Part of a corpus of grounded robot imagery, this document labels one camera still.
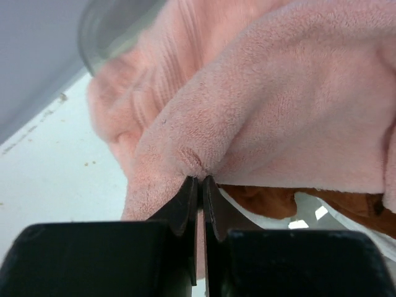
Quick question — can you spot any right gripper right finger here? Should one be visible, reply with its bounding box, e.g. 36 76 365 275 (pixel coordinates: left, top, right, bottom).
201 176 257 297

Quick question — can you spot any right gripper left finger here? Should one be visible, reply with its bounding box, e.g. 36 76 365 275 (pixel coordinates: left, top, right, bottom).
145 177 198 286

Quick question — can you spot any light pink towel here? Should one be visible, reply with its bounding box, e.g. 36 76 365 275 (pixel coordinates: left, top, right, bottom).
88 1 395 220

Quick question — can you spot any white cloth in bin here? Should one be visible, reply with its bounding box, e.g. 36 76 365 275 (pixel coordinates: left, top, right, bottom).
220 189 395 262

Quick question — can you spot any brown towel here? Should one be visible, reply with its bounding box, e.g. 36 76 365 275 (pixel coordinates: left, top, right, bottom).
218 184 395 238

